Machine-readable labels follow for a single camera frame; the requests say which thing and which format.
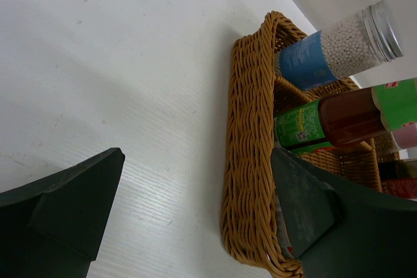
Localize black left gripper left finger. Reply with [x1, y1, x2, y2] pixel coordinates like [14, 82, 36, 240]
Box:
[1, 148, 125, 277]

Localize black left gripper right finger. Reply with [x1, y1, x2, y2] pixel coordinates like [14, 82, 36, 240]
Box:
[270, 148, 416, 277]

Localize clear jar white beads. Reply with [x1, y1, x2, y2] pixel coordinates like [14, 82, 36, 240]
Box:
[274, 0, 403, 90]

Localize jar with yellow red lid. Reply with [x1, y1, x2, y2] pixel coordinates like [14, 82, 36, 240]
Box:
[274, 193, 295, 260]

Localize dark red label bottle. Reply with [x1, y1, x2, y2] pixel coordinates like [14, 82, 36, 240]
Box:
[379, 158, 416, 201]

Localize pink white bottle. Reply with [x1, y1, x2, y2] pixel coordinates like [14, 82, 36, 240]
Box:
[392, 124, 417, 150]

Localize red sauce bottle green label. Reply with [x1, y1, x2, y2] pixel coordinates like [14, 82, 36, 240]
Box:
[273, 78, 416, 154]

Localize woven wicker divided basket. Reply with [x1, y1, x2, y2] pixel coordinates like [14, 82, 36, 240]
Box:
[220, 11, 401, 278]

